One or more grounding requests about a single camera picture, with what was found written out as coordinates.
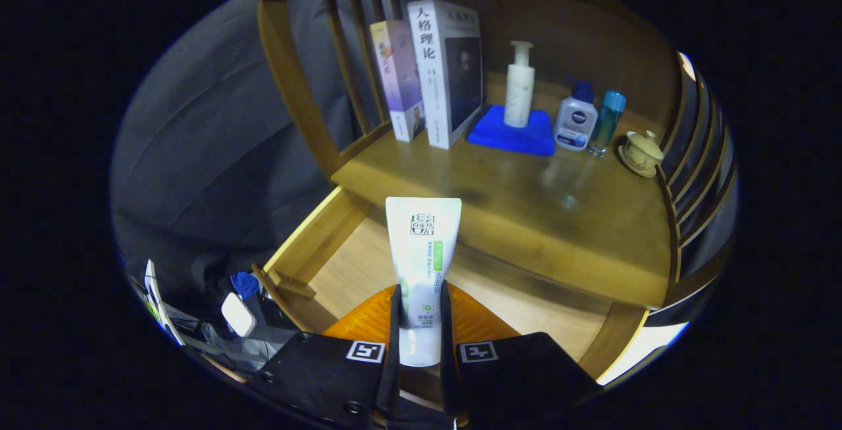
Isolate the clear bottle with teal cap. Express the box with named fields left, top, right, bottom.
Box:
left=587, top=89, right=627, bottom=158

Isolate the small blue rag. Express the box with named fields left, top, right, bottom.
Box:
left=230, top=272, right=260, bottom=300

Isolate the ceramic lidded teacup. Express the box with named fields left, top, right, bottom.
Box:
left=617, top=130, right=665, bottom=178

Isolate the white pump bottle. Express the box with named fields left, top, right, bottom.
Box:
left=503, top=40, right=535, bottom=129

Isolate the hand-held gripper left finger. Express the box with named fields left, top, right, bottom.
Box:
left=258, top=283, right=403, bottom=429

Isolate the wooden drawer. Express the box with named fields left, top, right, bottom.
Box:
left=253, top=183, right=652, bottom=411

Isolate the purple book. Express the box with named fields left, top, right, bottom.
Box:
left=370, top=20, right=426, bottom=143

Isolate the white cleanser tube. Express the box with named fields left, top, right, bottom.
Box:
left=385, top=197, right=462, bottom=368

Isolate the wooden countertop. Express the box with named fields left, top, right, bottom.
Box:
left=332, top=72, right=675, bottom=309

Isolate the black backdrop cloth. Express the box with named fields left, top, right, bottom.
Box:
left=111, top=0, right=343, bottom=299

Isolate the white board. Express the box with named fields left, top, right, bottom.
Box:
left=595, top=322, right=690, bottom=386

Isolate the blue folded cloth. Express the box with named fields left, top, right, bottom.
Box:
left=467, top=105, right=557, bottom=156

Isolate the white flat device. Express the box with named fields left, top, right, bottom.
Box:
left=220, top=293, right=257, bottom=338

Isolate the white bottle with blue cap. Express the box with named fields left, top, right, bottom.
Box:
left=554, top=78, right=599, bottom=152

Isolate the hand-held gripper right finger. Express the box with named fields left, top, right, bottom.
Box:
left=439, top=280, right=601, bottom=429

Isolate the thick white book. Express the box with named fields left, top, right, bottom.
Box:
left=407, top=0, right=485, bottom=151

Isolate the wooden cabinet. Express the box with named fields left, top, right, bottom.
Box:
left=257, top=0, right=737, bottom=378

